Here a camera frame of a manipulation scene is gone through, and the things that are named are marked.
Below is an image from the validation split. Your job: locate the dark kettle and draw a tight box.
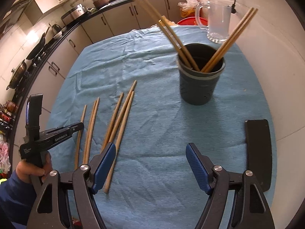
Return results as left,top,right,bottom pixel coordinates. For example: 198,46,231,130
51,23,63,35

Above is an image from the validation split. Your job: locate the black flat rectangular object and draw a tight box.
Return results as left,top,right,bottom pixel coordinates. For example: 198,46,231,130
244,119,273,193

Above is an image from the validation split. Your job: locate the silver rice cooker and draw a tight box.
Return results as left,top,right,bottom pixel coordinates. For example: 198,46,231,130
61,3,88,22

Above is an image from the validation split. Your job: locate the black frying pan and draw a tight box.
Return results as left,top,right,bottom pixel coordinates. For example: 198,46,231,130
25,26,51,60

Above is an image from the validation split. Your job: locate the black gas stove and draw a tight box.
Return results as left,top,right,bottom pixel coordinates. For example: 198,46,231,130
14,42,56,93

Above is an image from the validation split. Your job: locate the clear glass mug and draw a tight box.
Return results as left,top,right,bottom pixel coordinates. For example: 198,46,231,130
195,0,233,44

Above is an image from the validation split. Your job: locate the dark grey chopstick holder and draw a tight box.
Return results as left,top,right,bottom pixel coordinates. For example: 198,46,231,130
177,43,226,106

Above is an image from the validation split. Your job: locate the pink patterned plastic bag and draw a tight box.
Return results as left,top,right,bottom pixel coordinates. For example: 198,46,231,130
0,139,11,172

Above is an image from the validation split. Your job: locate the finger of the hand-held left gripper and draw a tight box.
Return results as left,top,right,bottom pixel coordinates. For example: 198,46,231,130
48,122,84,136

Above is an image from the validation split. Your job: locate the group of wooden chopsticks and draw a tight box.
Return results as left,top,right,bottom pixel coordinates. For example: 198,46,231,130
74,80,138,194

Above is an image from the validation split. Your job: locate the person's left hand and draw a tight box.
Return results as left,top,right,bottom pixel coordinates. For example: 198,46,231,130
13,153,52,184

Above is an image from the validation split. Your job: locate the blue table cloth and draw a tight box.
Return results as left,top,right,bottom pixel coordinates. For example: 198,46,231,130
46,25,278,229

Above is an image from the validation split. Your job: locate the brown cooking pot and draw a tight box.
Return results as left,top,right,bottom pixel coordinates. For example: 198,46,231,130
92,0,110,9

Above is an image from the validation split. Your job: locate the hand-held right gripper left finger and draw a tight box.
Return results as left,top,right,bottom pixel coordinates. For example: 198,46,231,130
28,142,117,229

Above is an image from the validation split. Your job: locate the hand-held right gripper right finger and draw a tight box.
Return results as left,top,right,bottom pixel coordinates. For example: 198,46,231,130
185,142,274,229

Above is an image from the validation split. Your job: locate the large red basin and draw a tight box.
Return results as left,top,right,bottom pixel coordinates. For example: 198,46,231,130
176,17,208,27

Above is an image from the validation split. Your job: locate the grey range hood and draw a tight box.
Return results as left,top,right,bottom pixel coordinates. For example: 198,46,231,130
0,0,36,29

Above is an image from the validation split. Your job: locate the steel wok with glass lid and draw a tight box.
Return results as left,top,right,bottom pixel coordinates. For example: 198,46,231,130
6,59,28,90

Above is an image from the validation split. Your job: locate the person's left forearm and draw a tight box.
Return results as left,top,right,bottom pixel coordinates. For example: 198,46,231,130
0,170,39,226

